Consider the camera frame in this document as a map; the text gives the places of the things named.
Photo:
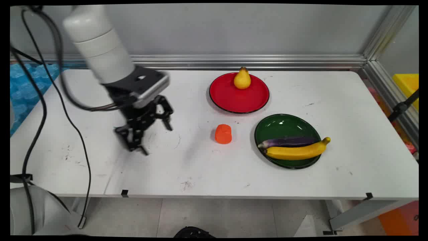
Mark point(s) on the red round plate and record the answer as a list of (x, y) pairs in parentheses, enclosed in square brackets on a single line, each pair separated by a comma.
[(234, 98)]

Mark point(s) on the upright aluminium frame post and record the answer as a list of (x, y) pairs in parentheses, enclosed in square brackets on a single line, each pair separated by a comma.
[(388, 31)]

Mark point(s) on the black tape marker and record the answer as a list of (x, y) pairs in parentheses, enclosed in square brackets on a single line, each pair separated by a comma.
[(124, 193), (369, 196)]

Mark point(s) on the grey metal table leg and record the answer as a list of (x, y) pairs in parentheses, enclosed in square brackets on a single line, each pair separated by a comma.
[(364, 212)]

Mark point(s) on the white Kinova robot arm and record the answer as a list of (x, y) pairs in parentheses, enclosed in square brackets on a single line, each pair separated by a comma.
[(100, 50)]

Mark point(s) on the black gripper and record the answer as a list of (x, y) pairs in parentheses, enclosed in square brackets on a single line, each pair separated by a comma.
[(140, 115)]

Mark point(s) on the pink red floor item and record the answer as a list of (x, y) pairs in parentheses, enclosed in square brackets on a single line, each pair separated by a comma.
[(409, 145)]

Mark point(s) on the side aluminium frame rail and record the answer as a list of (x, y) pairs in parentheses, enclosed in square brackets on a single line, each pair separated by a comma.
[(391, 97)]

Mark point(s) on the yellow toy pear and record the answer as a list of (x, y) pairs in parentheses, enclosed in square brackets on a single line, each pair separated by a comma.
[(242, 80)]

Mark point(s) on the purple toy eggplant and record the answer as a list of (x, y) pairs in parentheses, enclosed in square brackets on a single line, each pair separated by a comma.
[(287, 142)]

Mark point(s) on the orange plastic cup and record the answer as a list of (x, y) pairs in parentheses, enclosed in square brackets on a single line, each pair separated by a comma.
[(223, 134)]

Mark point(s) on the green round plate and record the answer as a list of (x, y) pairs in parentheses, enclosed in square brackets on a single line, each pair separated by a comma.
[(284, 127)]

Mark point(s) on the horizontal aluminium frame rail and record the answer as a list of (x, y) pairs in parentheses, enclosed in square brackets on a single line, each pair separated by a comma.
[(234, 62)]

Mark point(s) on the orange box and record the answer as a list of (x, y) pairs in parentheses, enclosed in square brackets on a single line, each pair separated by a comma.
[(401, 219)]

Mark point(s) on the black round floor object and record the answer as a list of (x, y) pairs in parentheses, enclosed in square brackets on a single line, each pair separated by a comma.
[(194, 232)]

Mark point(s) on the black clamp bar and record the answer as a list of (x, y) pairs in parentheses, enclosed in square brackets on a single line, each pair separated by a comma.
[(401, 107)]

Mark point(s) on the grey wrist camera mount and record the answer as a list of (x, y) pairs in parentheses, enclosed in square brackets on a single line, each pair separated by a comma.
[(147, 85)]

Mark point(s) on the yellow toy banana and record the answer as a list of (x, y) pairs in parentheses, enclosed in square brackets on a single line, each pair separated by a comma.
[(296, 151)]

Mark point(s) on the blue bubble wrap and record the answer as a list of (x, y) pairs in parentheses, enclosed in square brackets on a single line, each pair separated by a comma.
[(25, 90)]

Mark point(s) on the yellow plastic bin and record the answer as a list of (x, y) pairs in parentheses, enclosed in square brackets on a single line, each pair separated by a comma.
[(408, 85)]

